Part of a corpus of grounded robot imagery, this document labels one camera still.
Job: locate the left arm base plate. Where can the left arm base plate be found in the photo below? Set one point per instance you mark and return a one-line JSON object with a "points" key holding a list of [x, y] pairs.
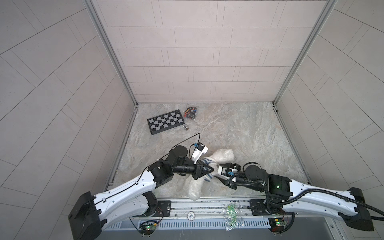
{"points": [[162, 209]]}

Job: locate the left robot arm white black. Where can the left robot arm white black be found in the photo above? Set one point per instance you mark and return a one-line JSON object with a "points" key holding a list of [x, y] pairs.
{"points": [[92, 214]]}

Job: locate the left green circuit board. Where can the left green circuit board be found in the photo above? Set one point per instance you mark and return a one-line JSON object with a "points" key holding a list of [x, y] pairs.
{"points": [[148, 227]]}

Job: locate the blue white striped shirt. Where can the blue white striped shirt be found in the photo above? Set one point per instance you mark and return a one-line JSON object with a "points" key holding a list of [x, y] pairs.
{"points": [[212, 166]]}

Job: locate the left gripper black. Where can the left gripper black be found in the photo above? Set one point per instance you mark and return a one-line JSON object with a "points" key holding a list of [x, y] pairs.
{"points": [[197, 170]]}

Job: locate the black white chessboard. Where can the black white chessboard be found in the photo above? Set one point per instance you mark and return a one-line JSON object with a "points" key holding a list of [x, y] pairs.
{"points": [[165, 122]]}

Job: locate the green circuit board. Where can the green circuit board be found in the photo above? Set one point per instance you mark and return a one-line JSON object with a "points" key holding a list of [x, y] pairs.
{"points": [[277, 225], [148, 227]]}

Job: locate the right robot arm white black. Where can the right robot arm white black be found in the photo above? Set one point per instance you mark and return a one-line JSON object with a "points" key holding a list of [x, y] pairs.
{"points": [[348, 206]]}

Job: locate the clear bag green parts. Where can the clear bag green parts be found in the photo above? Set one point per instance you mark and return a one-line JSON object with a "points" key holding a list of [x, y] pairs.
{"points": [[233, 217]]}

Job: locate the bag of colourful small pieces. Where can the bag of colourful small pieces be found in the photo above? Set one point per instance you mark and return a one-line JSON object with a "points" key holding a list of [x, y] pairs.
{"points": [[190, 113]]}

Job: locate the aluminium front rail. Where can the aluminium front rail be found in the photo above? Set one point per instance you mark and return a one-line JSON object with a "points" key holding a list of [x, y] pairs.
{"points": [[198, 207]]}

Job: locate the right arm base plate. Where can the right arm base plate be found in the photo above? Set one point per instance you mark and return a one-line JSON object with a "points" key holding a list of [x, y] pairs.
{"points": [[259, 208]]}

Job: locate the white teddy bear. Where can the white teddy bear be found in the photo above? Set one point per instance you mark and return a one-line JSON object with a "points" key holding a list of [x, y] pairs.
{"points": [[194, 187]]}

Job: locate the right green circuit board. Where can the right green circuit board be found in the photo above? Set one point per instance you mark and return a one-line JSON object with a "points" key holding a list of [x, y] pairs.
{"points": [[277, 225]]}

